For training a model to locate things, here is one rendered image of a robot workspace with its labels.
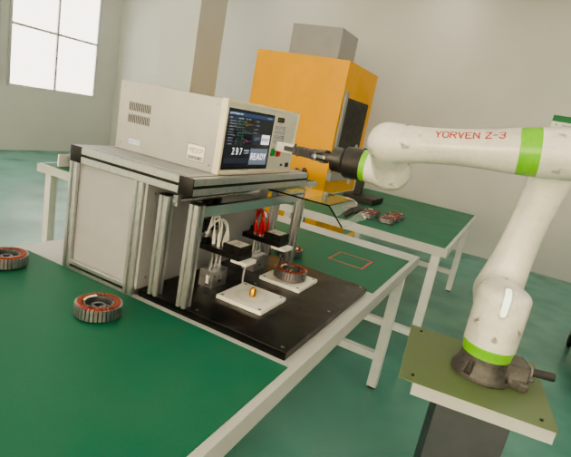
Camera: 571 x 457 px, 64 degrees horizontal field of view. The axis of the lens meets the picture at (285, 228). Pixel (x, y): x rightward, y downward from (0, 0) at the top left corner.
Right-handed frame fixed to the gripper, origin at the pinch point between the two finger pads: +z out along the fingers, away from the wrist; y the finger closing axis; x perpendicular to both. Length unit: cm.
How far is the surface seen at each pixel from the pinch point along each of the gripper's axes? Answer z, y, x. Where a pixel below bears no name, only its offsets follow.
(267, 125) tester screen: 4.5, -6.0, 5.8
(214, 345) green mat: -14, -47, -46
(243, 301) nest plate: -9, -26, -42
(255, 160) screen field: 4.5, -10.0, -5.2
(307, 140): 141, 327, -12
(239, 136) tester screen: 4.5, -20.8, 1.8
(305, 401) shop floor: -6, 58, -121
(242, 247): -3.3, -22.2, -28.6
